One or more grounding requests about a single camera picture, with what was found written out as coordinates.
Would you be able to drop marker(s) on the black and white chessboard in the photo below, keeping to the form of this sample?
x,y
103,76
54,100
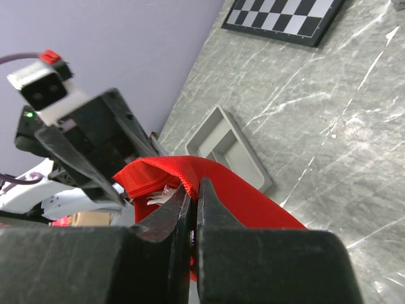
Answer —
x,y
302,22

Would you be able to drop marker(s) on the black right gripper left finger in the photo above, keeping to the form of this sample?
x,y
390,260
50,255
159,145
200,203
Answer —
x,y
146,263

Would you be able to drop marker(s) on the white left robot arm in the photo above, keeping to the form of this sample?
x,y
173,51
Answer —
x,y
47,192

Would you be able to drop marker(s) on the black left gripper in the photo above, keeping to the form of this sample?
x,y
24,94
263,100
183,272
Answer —
x,y
101,131

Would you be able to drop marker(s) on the red fabric zipper pouch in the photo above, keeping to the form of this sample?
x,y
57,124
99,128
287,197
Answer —
x,y
248,205

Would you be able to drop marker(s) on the grey divided plastic tray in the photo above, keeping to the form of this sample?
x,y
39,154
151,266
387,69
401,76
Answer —
x,y
219,138

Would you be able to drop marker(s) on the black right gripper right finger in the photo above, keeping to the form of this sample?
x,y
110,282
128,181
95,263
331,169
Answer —
x,y
237,264

